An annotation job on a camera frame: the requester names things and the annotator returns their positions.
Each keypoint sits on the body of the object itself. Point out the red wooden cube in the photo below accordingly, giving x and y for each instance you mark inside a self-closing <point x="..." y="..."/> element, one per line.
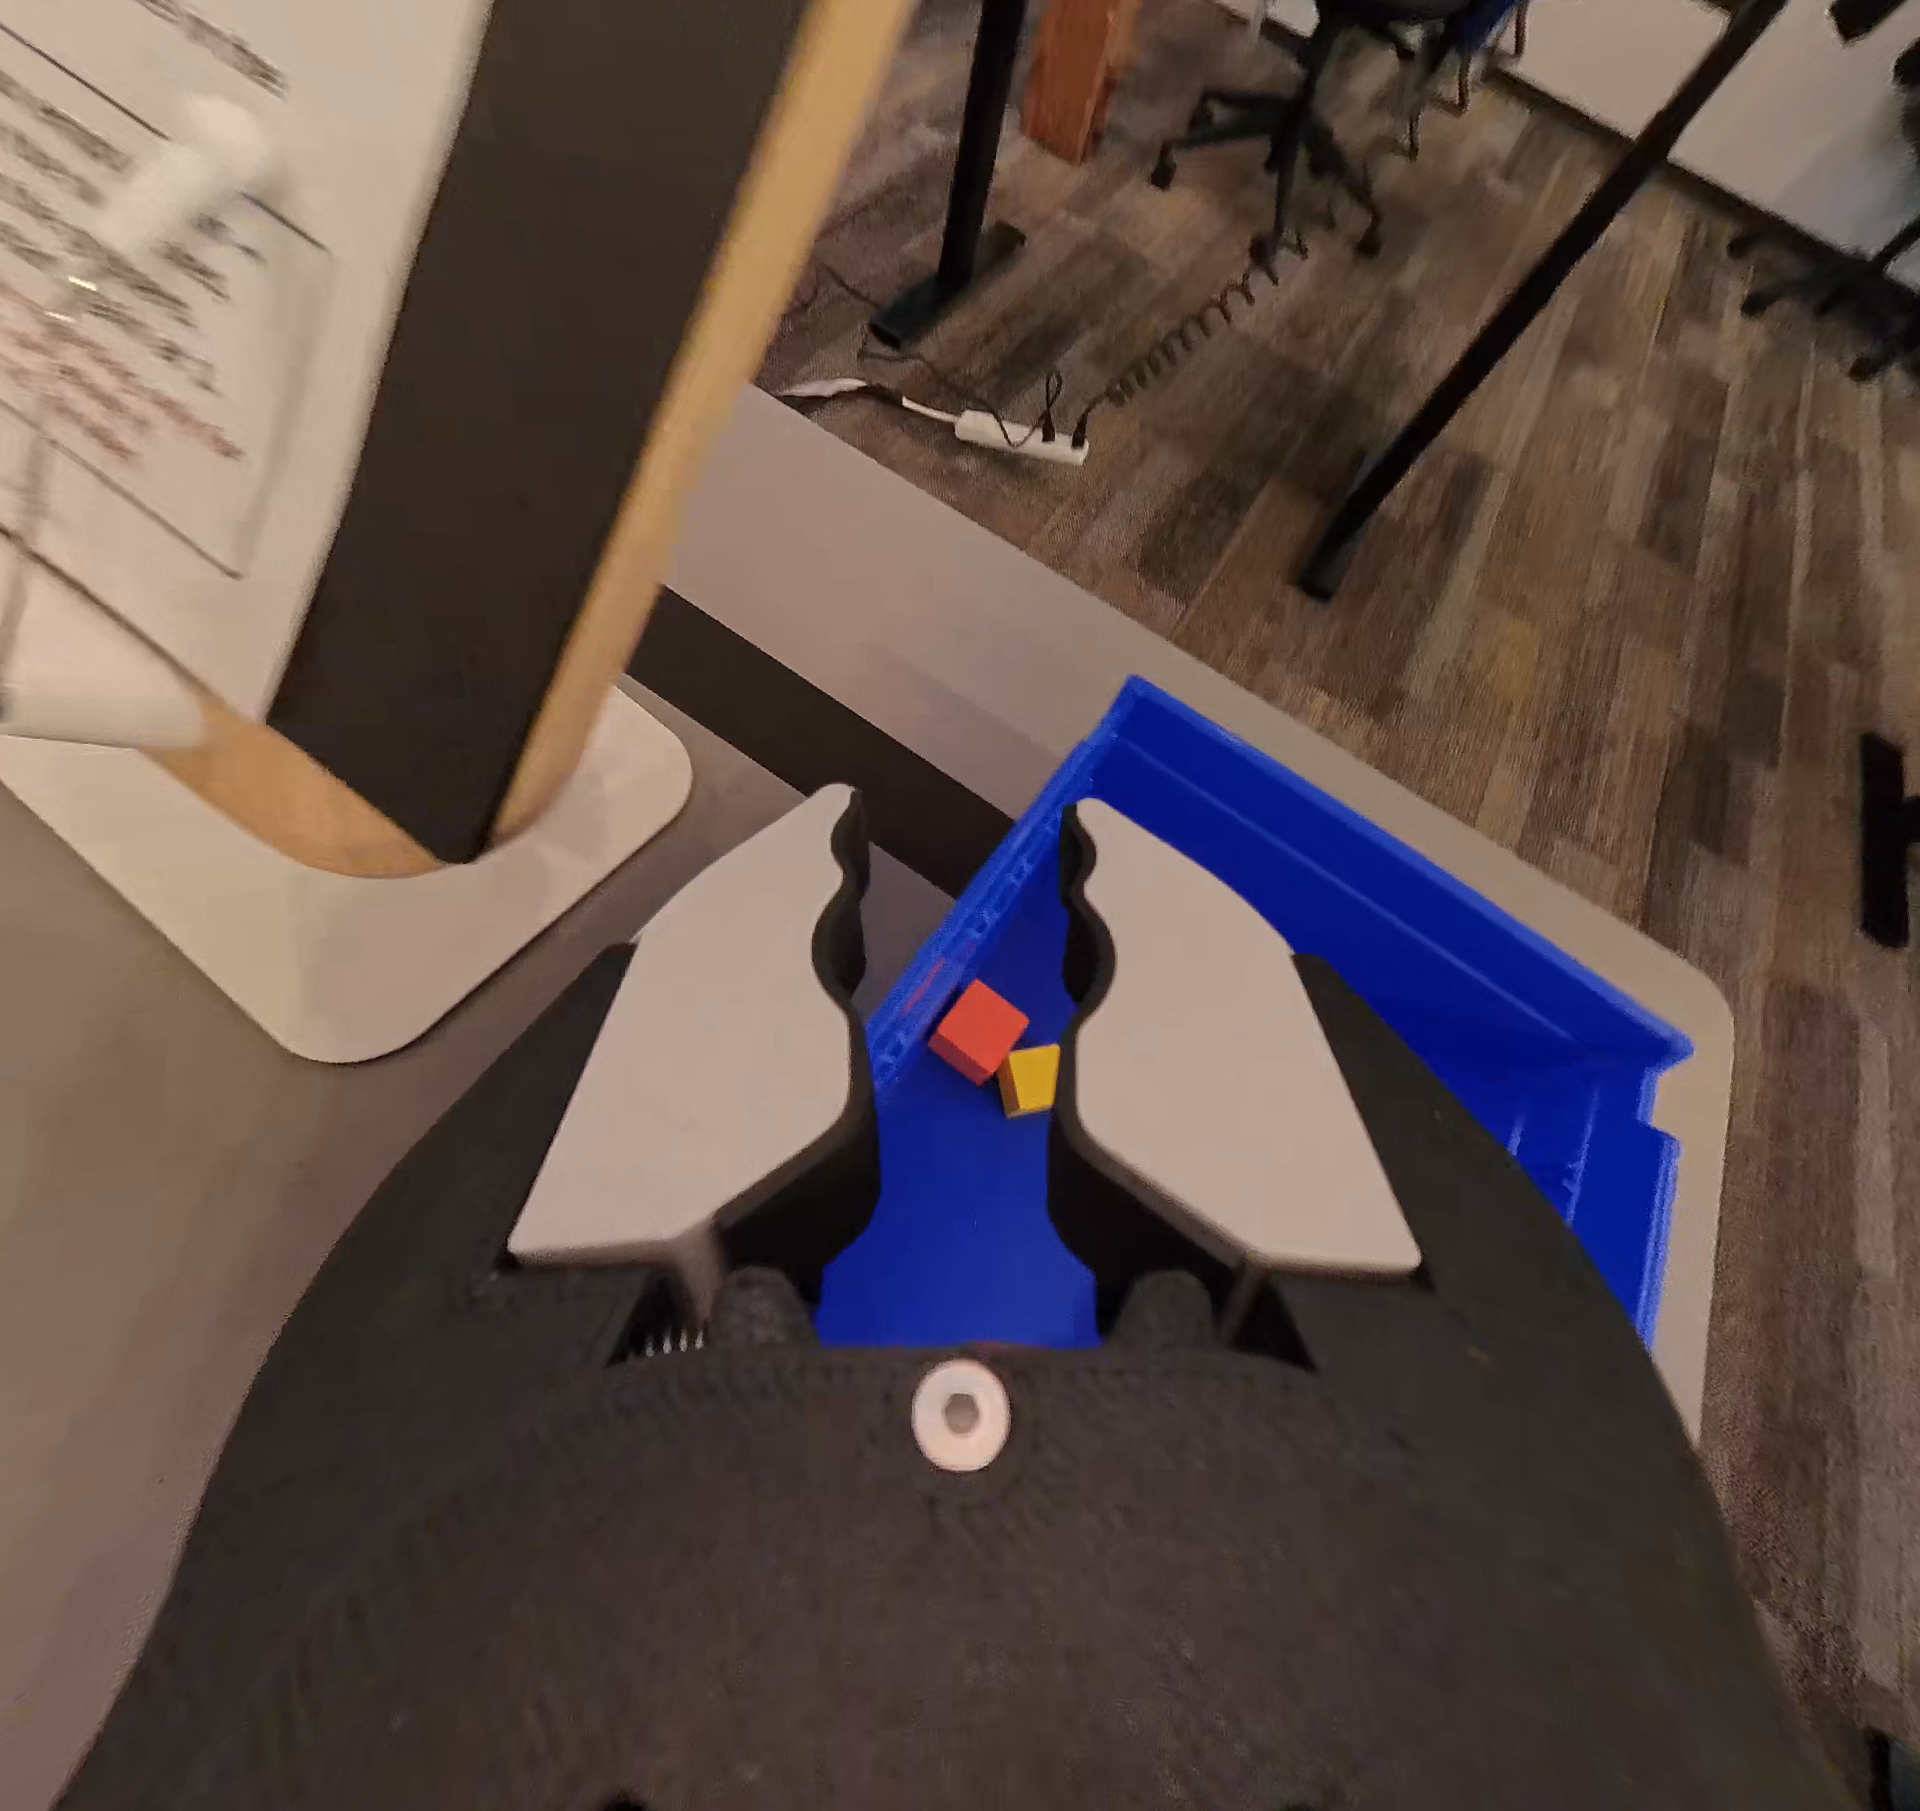
<point x="978" y="1031"/>

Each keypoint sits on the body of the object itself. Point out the white power strip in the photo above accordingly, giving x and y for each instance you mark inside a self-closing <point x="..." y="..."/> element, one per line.
<point x="1021" y="435"/>

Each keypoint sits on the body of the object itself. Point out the wooden post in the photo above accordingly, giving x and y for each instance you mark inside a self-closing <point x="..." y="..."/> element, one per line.
<point x="1097" y="12"/>

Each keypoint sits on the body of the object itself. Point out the yellow wooden cube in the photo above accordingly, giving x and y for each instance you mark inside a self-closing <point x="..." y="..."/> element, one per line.
<point x="1032" y="1079"/>

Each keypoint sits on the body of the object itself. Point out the blue plastic bin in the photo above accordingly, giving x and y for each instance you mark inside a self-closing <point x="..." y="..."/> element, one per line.
<point x="1350" y="910"/>

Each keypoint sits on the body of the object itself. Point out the printed instruction sheet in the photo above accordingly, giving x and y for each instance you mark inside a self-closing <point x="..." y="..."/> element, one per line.
<point x="377" y="190"/>

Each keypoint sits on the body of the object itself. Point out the black angled desk leg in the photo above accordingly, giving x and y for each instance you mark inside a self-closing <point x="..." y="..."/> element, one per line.
<point x="1531" y="266"/>

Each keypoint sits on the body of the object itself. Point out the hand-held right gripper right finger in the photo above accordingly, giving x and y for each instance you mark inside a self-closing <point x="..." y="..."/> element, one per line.
<point x="1244" y="1092"/>

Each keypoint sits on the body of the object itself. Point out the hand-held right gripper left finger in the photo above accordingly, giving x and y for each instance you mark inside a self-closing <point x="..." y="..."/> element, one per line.
<point x="689" y="1092"/>

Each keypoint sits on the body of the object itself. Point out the wooden board stand white base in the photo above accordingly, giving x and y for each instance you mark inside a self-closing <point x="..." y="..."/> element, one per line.
<point x="571" y="340"/>

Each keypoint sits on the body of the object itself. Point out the white page holder peg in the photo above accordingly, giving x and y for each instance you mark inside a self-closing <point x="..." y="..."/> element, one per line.
<point x="188" y="177"/>

